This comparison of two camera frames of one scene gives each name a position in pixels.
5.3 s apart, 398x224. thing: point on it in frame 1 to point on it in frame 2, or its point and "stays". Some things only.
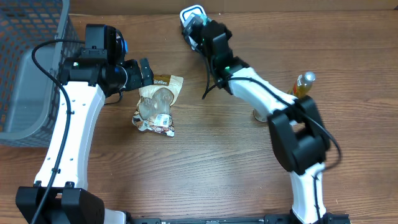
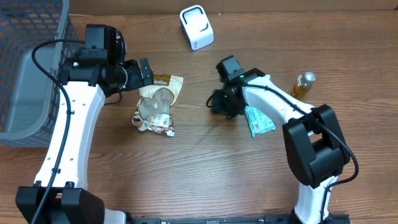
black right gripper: x=204 y=51 to x=220 y=107
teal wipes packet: x=204 y=18 to x=257 y=122
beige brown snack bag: x=154 y=104 stays
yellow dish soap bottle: x=302 y=86 stays
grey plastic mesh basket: x=30 y=94 stays
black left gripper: x=134 y=80 stays
